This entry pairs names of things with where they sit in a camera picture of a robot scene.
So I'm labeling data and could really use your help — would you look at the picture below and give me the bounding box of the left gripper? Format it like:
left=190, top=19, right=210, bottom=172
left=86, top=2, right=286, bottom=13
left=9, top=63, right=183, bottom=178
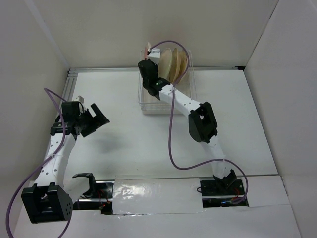
left=76, top=103, right=109, bottom=137

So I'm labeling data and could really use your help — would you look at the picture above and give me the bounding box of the green and cream plate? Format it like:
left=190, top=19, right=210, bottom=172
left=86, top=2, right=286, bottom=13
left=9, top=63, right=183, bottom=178
left=158, top=48, right=173, bottom=82

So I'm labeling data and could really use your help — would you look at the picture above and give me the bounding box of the pink and cream plate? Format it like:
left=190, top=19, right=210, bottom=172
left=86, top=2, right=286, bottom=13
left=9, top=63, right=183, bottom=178
left=144, top=42, right=152, bottom=59

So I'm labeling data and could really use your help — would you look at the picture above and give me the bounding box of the floral cream plate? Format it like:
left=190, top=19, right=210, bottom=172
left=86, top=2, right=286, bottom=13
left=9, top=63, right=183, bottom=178
left=178, top=50, right=188, bottom=80
left=169, top=48, right=182, bottom=83

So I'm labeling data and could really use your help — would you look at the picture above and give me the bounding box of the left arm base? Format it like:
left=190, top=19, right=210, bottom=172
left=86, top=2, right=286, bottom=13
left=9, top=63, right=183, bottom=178
left=72, top=173, right=114, bottom=215

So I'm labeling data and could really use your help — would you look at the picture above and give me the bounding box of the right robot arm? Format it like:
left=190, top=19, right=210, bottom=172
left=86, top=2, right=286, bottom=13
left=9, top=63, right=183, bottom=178
left=138, top=59, right=225, bottom=161

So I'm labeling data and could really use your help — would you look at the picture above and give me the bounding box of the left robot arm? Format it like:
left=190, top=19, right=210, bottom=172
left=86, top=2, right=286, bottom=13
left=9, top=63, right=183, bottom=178
left=21, top=97, right=110, bottom=224

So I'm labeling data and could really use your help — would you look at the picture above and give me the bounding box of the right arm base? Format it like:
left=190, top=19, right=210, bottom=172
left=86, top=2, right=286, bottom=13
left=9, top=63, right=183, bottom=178
left=196, top=169, right=249, bottom=208

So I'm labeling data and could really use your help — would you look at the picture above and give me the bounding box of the white drip tray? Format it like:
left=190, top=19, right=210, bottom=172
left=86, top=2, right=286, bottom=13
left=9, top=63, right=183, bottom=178
left=142, top=62, right=194, bottom=116

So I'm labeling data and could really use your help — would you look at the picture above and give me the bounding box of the white taped cover panel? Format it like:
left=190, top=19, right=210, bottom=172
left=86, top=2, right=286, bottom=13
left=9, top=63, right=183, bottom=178
left=112, top=178, right=203, bottom=215

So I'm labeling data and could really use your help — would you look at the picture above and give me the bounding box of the white wire dish rack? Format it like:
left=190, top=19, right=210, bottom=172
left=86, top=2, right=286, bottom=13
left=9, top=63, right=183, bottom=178
left=137, top=49, right=198, bottom=113

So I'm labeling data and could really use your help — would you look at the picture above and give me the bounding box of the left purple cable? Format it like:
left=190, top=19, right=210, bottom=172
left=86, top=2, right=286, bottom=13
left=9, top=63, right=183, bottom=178
left=5, top=88, right=75, bottom=238

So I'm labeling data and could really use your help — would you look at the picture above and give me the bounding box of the purple cable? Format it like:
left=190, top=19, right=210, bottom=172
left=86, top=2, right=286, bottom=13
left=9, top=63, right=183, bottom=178
left=5, top=88, right=75, bottom=238
left=148, top=40, right=250, bottom=205

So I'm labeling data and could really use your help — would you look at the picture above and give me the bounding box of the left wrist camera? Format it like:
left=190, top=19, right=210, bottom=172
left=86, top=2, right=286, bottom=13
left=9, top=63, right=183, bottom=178
left=75, top=96, right=84, bottom=104

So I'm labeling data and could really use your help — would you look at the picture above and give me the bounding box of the aluminium frame rail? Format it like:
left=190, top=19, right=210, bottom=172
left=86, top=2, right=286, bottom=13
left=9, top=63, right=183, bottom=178
left=55, top=66, right=245, bottom=124

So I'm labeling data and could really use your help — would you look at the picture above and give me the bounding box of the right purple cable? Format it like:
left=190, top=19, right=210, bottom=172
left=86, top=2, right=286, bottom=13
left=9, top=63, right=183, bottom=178
left=148, top=40, right=250, bottom=205

